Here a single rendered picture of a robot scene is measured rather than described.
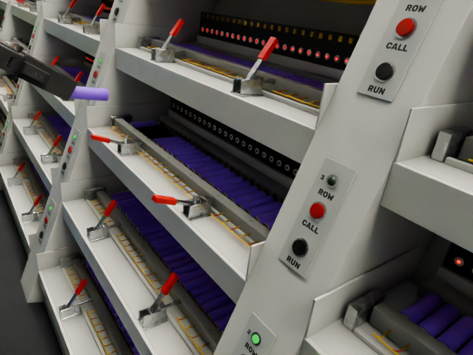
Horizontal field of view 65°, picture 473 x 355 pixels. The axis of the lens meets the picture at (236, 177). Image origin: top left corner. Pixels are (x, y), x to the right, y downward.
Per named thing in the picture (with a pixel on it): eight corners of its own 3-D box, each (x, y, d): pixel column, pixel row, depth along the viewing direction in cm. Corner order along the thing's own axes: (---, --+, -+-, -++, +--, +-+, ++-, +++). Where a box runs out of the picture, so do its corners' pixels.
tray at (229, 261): (241, 310, 46) (252, 246, 42) (88, 146, 89) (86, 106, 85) (344, 263, 58) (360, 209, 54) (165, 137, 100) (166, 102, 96)
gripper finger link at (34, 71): (8, 51, 46) (11, 55, 43) (49, 73, 49) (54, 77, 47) (3, 63, 46) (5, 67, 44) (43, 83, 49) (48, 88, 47)
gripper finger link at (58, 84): (24, 53, 47) (25, 54, 47) (77, 82, 52) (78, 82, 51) (13, 74, 47) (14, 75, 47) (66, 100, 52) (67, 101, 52)
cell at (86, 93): (110, 94, 55) (62, 91, 51) (107, 103, 56) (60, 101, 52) (106, 86, 56) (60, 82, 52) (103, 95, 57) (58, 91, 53)
